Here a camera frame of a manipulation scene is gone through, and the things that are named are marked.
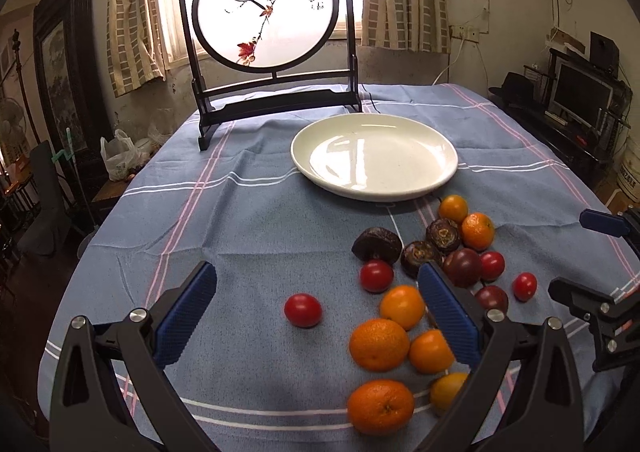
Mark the red cherry tomato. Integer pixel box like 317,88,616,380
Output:
512,272,538,303
283,293,322,329
359,259,394,294
480,251,506,283

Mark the dark red plum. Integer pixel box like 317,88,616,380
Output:
442,249,482,289
474,285,509,313

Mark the yellow green fruit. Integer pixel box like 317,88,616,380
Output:
428,372,469,416

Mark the smooth orange fruit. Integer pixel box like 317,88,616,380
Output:
409,330,454,375
378,285,426,331

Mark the large mandarin orange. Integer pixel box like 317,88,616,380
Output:
347,380,416,437

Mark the white plastic bucket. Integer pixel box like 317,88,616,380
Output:
617,137,640,203

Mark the computer monitor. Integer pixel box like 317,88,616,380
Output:
550,59,613,131

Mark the dark passion fruit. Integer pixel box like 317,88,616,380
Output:
425,218,461,255
400,241,444,280

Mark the wrinkled passion fruit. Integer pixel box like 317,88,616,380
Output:
352,227,404,265

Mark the blue striped tablecloth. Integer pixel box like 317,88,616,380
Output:
37,84,639,451

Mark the white ceramic plate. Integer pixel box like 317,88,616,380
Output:
290,113,459,203

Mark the white plastic bag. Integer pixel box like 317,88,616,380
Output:
100,128,151,181

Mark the dark framed painting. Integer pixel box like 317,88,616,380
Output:
34,0,112,152

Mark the left checked curtain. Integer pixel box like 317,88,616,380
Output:
106,0,166,97

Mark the bird painting screen stand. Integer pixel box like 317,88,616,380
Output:
178,0,362,150

